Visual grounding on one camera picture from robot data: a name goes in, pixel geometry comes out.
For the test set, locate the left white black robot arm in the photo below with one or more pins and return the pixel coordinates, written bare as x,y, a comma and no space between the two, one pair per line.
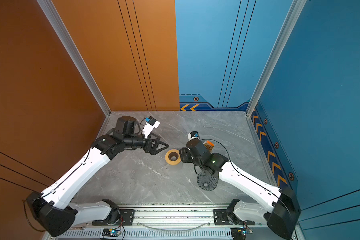
53,209

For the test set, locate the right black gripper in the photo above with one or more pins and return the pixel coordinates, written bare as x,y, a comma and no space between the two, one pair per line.
184,155

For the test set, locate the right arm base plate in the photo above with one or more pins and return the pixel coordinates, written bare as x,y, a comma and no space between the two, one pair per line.
225,217

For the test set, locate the black ribbed coffee dripper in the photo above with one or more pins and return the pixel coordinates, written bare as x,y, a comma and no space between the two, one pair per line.
207,182

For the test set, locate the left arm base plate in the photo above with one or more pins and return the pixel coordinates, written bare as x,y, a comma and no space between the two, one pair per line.
129,216

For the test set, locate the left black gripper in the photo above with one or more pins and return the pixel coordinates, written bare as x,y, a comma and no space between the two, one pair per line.
154,150

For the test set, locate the aluminium rail base frame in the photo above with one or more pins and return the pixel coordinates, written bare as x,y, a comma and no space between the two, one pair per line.
180,215

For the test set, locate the right green circuit board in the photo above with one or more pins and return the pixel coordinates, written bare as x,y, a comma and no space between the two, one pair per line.
239,234

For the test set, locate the green circuit board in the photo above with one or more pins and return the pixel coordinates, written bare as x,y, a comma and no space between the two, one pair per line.
239,234
112,233

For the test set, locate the right aluminium corner post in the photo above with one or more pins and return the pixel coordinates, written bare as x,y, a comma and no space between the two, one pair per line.
283,36

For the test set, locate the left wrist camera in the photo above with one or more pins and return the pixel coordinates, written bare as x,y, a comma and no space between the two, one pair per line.
150,124

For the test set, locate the left aluminium corner post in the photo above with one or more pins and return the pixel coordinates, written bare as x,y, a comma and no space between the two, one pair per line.
64,36

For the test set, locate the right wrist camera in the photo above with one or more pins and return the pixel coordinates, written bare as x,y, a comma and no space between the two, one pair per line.
193,135

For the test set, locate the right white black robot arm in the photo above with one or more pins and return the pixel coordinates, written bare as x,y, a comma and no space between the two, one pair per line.
279,207

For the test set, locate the wooden ring dripper stand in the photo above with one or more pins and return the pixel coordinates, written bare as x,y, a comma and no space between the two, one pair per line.
173,157

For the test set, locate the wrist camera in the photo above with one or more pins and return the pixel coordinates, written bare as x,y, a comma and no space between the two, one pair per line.
193,135
150,124

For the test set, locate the clear tube on rail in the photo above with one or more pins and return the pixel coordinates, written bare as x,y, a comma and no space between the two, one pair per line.
173,229

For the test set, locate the left green circuit board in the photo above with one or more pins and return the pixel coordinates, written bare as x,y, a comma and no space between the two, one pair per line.
112,233

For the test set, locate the aluminium corner post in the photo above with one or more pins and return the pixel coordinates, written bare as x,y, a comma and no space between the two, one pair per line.
283,36
64,36

